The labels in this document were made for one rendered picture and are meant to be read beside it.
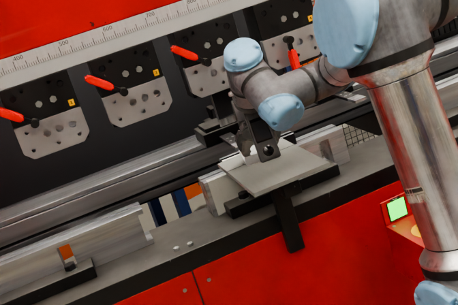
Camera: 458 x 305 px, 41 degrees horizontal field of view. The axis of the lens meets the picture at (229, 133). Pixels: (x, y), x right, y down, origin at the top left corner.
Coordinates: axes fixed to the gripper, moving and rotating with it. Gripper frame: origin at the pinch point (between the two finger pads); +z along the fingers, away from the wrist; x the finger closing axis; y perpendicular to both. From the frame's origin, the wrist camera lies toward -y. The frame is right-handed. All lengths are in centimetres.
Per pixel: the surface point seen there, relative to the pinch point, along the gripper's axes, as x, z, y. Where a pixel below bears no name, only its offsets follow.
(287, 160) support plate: -4.7, -3.6, -6.2
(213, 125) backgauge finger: 7.7, 17.0, 23.8
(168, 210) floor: 45, 235, 123
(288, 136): -8.9, 7.8, 6.9
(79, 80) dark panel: 42, 17, 55
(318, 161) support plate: -10.0, -8.0, -11.5
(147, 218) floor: 60, 234, 121
